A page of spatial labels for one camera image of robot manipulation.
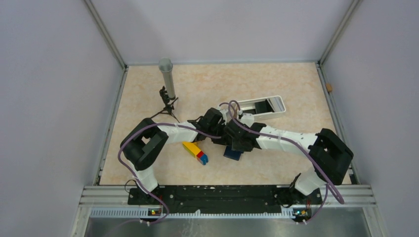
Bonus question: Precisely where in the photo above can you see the dark blue card holder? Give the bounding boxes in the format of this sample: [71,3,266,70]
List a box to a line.
[223,146,243,161]

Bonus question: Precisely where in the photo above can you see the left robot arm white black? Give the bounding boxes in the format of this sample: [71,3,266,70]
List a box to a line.
[118,108,226,204]

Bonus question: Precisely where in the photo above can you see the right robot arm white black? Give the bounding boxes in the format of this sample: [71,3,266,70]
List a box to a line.
[222,110,354,203]

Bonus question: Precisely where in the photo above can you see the white card tray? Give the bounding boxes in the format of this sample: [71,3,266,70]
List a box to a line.
[238,95,287,121]

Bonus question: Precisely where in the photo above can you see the black card in tray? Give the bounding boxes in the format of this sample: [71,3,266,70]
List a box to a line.
[248,99,274,115]

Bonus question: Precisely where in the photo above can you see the red blue toy brick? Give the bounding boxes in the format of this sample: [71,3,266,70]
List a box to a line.
[196,152,209,165]

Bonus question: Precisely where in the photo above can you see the yellow green toy brick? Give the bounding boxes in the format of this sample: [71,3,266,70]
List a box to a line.
[182,142,202,158]

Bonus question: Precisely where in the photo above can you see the black mini tripod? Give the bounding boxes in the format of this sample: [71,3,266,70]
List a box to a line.
[150,86,179,122]

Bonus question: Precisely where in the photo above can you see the grey microphone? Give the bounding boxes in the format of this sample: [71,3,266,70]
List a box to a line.
[159,58,176,100]

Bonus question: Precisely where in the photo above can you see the small brown cork piece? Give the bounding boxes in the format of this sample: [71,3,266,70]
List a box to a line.
[325,83,333,93]

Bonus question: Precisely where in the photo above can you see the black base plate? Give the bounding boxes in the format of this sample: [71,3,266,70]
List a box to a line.
[127,185,323,214]

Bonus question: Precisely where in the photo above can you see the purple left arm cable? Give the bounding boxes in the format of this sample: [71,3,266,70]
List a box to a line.
[118,122,223,225]

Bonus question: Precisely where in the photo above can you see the aluminium frame rail right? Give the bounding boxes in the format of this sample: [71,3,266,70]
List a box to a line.
[316,0,362,184]

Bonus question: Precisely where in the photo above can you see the aluminium frame rail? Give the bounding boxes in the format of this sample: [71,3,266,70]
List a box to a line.
[316,0,362,184]
[84,0,126,186]

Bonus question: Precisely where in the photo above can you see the aluminium frame rail left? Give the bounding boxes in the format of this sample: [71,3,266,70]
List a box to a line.
[84,0,126,186]

